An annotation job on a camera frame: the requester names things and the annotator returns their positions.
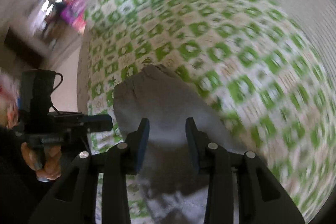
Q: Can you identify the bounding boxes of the grey sweatpants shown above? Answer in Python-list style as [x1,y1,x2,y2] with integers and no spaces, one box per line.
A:
[113,65,247,223]

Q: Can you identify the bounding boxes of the person's left hand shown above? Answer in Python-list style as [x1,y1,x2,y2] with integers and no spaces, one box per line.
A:
[21,143,62,181]

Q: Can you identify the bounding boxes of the green white patterned bedsheet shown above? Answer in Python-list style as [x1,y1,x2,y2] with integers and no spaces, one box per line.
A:
[78,0,335,223]

